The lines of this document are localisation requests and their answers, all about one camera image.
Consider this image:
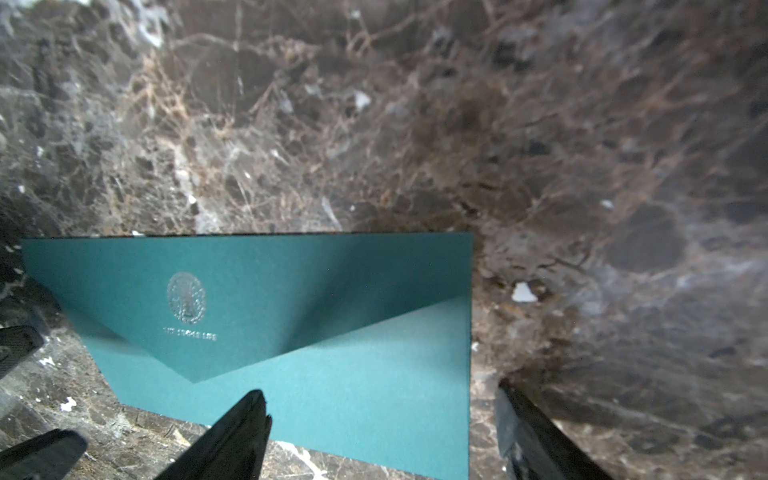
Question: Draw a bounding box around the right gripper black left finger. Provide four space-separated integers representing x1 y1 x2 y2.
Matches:
158 390 272 480

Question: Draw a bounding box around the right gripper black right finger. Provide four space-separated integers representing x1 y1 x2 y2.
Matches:
494 379 611 480

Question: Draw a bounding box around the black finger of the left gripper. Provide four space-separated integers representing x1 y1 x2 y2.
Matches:
0 325 44 378
1 429 88 480

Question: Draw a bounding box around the green envelope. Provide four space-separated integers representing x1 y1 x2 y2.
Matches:
21 232 473 479

